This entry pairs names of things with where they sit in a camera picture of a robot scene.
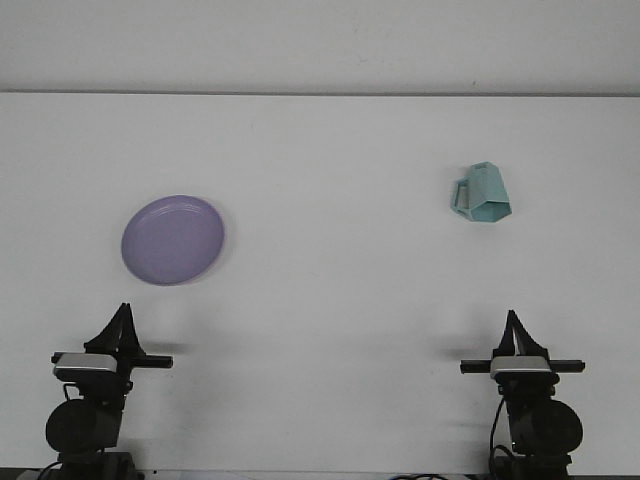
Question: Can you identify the pale purple round plate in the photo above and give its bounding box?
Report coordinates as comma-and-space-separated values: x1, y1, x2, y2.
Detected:
120, 194, 227, 288

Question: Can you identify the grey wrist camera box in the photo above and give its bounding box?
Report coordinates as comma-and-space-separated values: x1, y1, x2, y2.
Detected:
489, 355, 552, 380
53, 351, 118, 380

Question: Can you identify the pale blue hexagonal cup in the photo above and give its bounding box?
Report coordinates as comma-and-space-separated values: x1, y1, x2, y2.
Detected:
449, 160, 516, 225

